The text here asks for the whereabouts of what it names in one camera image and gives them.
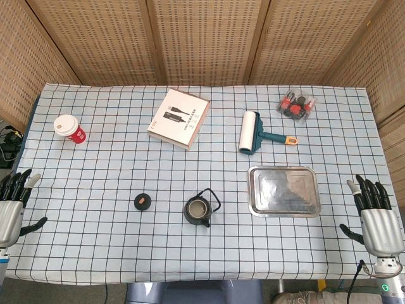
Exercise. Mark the black teapot lid brown knob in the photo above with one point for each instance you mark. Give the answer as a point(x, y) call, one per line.
point(142, 201)

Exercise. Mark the red paper coffee cup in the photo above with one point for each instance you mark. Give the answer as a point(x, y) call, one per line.
point(68, 128)

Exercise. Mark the stainless steel tray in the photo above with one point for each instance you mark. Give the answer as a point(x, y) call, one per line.
point(283, 191)

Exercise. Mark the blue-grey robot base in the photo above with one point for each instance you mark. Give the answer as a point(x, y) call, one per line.
point(193, 293)

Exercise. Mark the black cast iron teapot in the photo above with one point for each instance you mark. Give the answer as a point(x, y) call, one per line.
point(196, 209)

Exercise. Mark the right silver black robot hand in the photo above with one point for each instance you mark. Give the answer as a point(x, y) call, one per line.
point(378, 229)

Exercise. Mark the blue checked tablecloth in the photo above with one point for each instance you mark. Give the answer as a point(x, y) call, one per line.
point(110, 164)

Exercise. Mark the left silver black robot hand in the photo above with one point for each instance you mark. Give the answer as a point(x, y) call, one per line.
point(11, 218)

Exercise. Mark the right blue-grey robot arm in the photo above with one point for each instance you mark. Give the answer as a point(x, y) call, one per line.
point(392, 278)

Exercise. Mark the teal lint roller orange tip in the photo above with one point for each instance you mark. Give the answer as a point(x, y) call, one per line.
point(248, 133)

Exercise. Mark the woven bamboo folding screen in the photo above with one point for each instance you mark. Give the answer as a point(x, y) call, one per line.
point(205, 38)

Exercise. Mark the clear box red black parts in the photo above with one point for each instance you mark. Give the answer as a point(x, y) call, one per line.
point(296, 106)

